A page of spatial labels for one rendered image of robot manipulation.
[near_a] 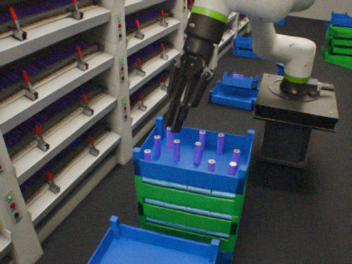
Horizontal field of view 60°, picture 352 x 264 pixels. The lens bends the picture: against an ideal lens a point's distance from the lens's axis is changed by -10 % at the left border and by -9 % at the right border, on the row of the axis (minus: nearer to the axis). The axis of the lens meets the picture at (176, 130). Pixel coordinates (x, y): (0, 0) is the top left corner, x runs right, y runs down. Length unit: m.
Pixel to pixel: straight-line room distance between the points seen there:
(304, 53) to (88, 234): 1.17
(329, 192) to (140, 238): 0.95
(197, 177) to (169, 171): 0.07
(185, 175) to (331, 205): 0.84
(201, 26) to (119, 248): 0.62
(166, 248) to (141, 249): 0.07
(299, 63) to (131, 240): 1.02
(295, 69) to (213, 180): 0.82
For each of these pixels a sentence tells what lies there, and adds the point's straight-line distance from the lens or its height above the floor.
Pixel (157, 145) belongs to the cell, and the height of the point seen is 0.44.
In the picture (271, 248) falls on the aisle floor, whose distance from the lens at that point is 1.30.
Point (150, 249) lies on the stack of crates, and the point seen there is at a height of 0.24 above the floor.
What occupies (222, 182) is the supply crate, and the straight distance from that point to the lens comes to 0.86.
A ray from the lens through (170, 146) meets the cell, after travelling 0.87.
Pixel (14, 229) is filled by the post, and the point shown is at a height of 0.20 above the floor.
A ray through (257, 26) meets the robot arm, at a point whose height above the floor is 0.67.
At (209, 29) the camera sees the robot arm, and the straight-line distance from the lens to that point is 0.79.
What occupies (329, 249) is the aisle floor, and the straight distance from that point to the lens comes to 1.36.
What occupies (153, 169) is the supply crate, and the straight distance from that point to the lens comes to 0.90.
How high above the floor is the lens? 0.98
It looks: 31 degrees down
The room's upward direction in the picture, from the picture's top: straight up
